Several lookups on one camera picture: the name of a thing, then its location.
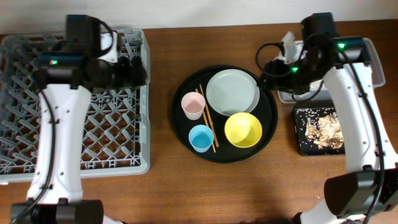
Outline white napkin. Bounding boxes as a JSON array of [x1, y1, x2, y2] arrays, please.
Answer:
[[310, 80, 325, 93]]

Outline food scraps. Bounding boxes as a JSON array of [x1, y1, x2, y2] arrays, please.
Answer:
[[305, 115, 344, 149]]

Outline yellow bowl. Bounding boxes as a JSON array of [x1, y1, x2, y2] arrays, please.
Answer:
[[224, 113, 262, 148]]

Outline pink plastic cup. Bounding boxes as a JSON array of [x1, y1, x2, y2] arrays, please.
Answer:
[[181, 92, 205, 120]]

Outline blue plastic cup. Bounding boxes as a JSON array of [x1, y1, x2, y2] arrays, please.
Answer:
[[188, 124, 214, 153]]

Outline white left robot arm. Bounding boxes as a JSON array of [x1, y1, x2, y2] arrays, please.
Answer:
[[11, 15, 149, 223]]

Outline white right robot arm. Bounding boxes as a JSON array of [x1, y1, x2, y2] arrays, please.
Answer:
[[257, 12, 397, 224]]

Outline grey dishwasher rack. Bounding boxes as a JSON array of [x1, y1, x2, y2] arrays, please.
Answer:
[[1, 33, 150, 185]]

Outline clear plastic bin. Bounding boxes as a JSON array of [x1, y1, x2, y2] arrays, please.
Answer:
[[277, 38, 386, 103]]

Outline black rectangular tray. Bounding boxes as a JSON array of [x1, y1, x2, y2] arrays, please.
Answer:
[[292, 100, 345, 156]]

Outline grey round plate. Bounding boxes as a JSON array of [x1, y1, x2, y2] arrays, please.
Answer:
[[206, 69, 260, 116]]

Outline round black tray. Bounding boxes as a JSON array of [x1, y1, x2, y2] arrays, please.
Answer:
[[170, 65, 278, 164]]

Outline wooden chopstick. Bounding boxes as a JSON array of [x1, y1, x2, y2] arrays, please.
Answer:
[[200, 84, 219, 152], [195, 88, 216, 153]]

